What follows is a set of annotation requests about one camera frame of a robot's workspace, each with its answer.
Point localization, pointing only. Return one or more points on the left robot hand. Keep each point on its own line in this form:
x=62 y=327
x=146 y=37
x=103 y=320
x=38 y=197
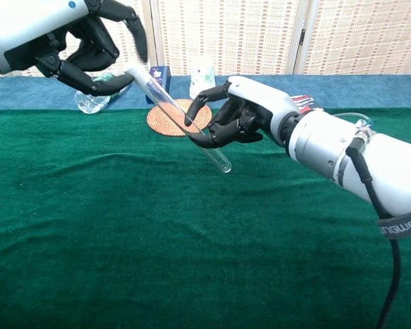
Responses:
x=27 y=24

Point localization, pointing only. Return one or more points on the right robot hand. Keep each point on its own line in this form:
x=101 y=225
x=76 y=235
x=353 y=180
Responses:
x=260 y=99

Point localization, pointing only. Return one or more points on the clear glass tube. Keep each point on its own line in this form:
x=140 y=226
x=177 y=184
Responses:
x=219 y=161

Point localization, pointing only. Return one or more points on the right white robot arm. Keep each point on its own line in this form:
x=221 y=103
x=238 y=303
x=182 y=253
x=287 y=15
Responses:
x=390 y=168

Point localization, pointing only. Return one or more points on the black red patterned packet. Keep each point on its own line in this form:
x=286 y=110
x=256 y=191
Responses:
x=303 y=101

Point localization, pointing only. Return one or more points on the white paper cup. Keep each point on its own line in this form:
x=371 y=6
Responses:
x=202 y=79

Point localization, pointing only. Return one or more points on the bamboo folding screen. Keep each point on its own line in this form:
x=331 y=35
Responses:
x=243 y=34

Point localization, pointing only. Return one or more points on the blue table cloth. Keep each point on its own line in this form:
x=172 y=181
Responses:
x=346 y=89

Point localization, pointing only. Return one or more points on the blue floral print box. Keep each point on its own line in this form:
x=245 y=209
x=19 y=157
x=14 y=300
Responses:
x=164 y=73

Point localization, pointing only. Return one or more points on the clear plastic water bottle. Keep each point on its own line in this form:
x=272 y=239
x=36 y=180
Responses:
x=89 y=103

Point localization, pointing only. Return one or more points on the round woven rattan coaster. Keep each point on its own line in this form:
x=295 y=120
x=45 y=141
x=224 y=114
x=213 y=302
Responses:
x=157 y=124

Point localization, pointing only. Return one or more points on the green velvet cloth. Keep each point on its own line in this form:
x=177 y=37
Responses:
x=157 y=257

